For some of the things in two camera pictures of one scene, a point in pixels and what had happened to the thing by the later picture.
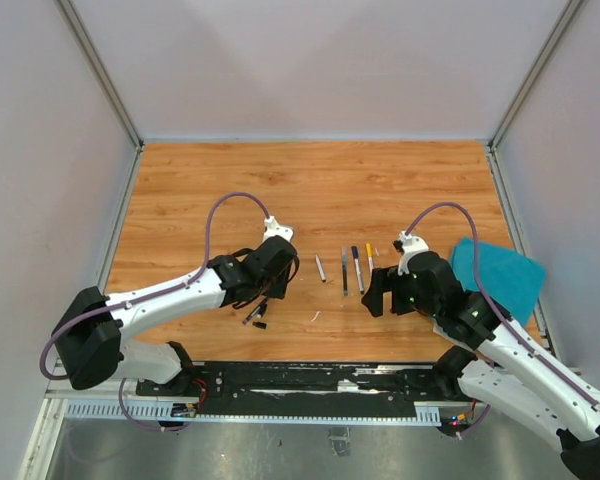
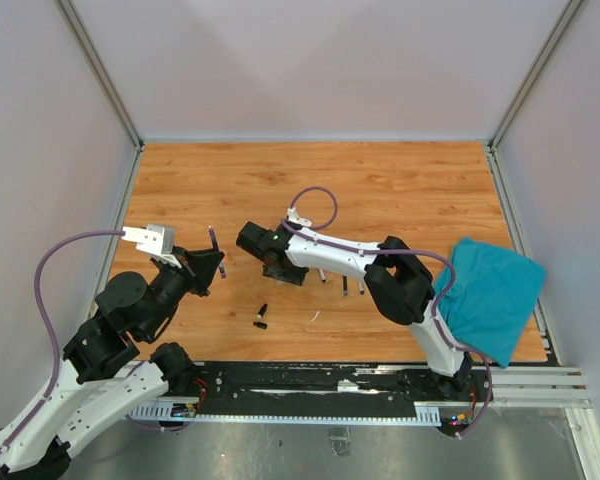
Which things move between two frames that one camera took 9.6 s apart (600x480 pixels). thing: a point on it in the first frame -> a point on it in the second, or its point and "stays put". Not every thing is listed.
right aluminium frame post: x=521 y=94 stays put
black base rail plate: x=303 y=389 stays put
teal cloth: x=513 y=280 stays put
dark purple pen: x=255 y=310 -> x=222 y=266
